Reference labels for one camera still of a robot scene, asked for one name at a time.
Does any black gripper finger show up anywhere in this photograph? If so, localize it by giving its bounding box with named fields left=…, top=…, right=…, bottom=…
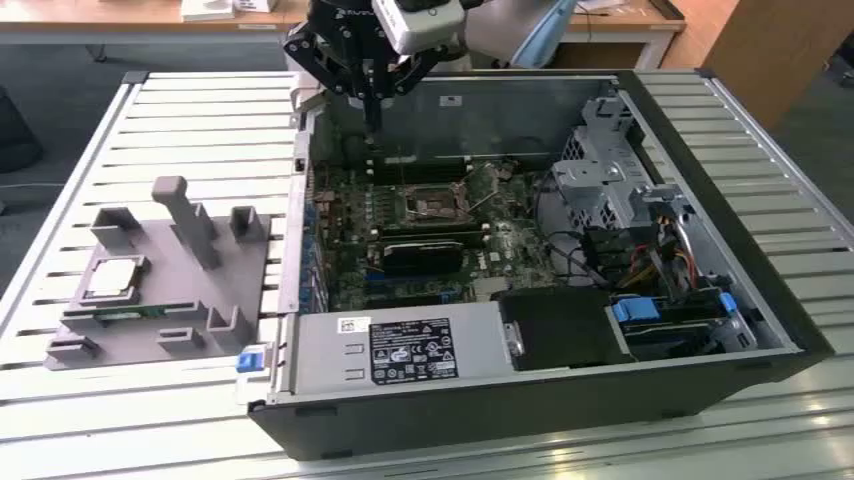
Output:
left=281, top=19, right=374, bottom=146
left=373, top=43, right=462, bottom=146

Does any metal socket cover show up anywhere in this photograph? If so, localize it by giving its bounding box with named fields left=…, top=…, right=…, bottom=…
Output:
left=458, top=160, right=516, bottom=205

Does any silver CPU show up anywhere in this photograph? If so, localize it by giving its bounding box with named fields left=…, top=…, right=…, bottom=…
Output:
left=83, top=257, right=145, bottom=296

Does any CPU socket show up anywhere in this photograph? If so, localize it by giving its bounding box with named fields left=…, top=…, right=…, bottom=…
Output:
left=393, top=181, right=477, bottom=226

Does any black RAM slot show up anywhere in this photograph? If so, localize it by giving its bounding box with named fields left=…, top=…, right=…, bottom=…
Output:
left=366, top=167, right=469, bottom=178
left=365, top=154, right=473, bottom=165
left=369, top=174, right=468, bottom=185
left=373, top=236, right=489, bottom=245
left=365, top=161, right=470, bottom=171
left=373, top=229, right=489, bottom=239
left=373, top=223, right=489, bottom=233

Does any white cardboard box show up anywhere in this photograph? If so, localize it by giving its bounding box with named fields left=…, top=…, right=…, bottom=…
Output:
left=179, top=0, right=238, bottom=22

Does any wooden desk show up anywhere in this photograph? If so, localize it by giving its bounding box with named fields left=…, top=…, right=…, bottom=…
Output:
left=0, top=0, right=688, bottom=71

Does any silver drive cage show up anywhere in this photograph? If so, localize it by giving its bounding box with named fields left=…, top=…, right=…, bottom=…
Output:
left=536, top=95, right=689, bottom=236

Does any black graphics card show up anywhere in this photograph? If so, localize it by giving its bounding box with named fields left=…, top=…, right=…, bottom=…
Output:
left=376, top=238, right=466, bottom=278

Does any green motherboard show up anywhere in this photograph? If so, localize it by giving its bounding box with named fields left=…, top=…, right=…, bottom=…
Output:
left=306, top=157, right=582, bottom=311

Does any silver chipset heatsink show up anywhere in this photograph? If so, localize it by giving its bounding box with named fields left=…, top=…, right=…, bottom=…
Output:
left=472, top=277, right=509, bottom=302

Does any grey parts rack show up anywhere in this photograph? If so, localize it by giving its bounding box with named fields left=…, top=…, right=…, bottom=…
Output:
left=42, top=175, right=274, bottom=372

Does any wooden cabinet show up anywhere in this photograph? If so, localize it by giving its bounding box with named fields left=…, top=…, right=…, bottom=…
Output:
left=657, top=0, right=854, bottom=132

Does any black drive cover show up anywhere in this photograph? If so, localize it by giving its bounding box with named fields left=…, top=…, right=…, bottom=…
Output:
left=496, top=287, right=636, bottom=372

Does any green RAM stick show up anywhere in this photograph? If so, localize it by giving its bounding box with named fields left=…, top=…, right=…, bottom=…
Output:
left=90, top=304, right=169, bottom=321

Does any silver power supply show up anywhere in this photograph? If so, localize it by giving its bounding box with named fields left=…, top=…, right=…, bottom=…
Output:
left=265, top=309, right=516, bottom=405

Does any blue disk carrier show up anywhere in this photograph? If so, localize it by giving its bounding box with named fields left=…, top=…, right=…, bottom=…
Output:
left=609, top=294, right=661, bottom=325

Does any black PC case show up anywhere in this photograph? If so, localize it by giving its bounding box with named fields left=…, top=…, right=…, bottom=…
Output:
left=245, top=68, right=836, bottom=461

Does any disk bay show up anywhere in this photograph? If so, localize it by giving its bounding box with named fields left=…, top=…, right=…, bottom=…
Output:
left=602, top=284, right=761, bottom=364

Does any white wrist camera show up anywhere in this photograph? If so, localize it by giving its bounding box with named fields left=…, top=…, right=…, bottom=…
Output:
left=370, top=0, right=465, bottom=55

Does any multicolour wire bundle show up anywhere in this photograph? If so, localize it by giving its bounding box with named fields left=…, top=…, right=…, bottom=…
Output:
left=616, top=212, right=705, bottom=304

